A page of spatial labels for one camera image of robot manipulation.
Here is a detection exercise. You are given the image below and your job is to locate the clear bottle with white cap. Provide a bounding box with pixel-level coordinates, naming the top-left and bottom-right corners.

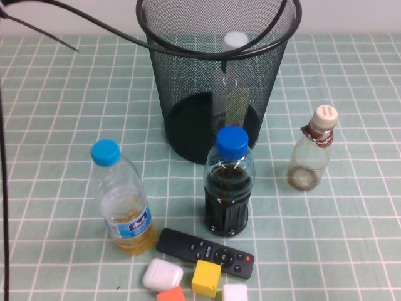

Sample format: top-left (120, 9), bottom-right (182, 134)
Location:
top-left (212, 31), bottom-right (251, 132)

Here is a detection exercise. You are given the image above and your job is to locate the black mesh wastebasket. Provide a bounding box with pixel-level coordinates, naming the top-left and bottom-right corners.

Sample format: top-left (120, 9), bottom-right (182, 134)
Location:
top-left (135, 0), bottom-right (303, 166)

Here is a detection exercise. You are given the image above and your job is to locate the blue-capped bottle with dark liquid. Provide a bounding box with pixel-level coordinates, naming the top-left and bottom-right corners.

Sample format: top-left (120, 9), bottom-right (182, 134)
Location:
top-left (202, 125), bottom-right (256, 238)

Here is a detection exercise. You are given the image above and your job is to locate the light-blue-capped bottle with yellow liquid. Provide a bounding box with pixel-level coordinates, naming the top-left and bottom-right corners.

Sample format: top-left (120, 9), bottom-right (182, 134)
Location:
top-left (90, 139), bottom-right (157, 256)

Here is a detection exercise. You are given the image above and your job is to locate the black remote control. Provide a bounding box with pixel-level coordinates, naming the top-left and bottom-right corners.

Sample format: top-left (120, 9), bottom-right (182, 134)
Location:
top-left (155, 227), bottom-right (256, 281)

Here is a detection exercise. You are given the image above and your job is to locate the beige-capped bottle with brown label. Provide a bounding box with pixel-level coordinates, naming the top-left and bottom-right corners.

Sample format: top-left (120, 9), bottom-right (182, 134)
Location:
top-left (286, 104), bottom-right (340, 193)

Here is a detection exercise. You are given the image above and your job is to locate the yellow cube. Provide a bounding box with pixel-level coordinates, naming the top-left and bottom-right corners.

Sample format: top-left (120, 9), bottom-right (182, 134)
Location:
top-left (191, 260), bottom-right (222, 298)

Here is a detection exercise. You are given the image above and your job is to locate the white earbuds case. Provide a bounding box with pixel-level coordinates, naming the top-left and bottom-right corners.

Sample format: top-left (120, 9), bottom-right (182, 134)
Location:
top-left (142, 258), bottom-right (185, 294)

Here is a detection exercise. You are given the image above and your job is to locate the white block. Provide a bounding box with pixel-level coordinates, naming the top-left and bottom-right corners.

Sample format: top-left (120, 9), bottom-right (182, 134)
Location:
top-left (222, 283), bottom-right (249, 301)

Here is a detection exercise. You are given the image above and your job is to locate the orange block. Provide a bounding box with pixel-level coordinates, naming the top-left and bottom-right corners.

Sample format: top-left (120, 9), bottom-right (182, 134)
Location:
top-left (155, 285), bottom-right (187, 301)

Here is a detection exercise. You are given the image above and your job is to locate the green checkered tablecloth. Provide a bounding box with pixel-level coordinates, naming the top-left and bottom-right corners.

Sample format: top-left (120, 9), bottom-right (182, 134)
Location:
top-left (0, 33), bottom-right (401, 301)

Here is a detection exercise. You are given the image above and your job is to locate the thick black cable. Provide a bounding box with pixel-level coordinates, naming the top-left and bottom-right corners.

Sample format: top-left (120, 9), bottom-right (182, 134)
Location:
top-left (0, 0), bottom-right (291, 58)

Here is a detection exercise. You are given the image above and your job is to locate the thin black cable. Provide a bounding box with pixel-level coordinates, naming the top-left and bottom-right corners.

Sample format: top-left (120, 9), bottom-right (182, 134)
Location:
top-left (0, 8), bottom-right (80, 53)

